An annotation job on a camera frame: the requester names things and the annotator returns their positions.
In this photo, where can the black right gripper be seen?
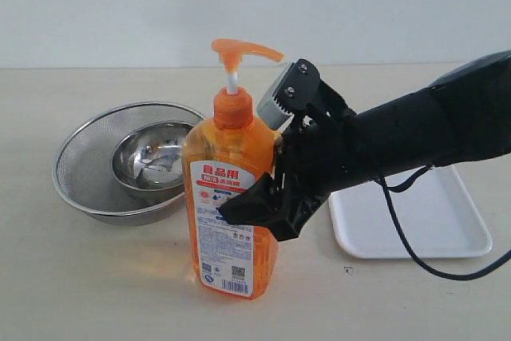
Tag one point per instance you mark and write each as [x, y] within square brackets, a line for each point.
[319, 157]

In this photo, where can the orange pump soap bottle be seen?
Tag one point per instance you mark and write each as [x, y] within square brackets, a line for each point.
[222, 157]

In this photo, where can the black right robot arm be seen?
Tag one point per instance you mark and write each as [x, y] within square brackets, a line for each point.
[462, 116]

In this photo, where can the small stainless steel bowl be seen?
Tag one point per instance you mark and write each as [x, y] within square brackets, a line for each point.
[147, 163]

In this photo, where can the steel mesh colander basket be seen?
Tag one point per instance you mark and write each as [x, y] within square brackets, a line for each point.
[81, 171]

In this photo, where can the white rectangular plastic tray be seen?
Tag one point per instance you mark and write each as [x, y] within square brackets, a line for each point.
[437, 215]

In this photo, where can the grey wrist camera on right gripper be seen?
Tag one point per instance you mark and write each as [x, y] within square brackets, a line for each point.
[276, 105]

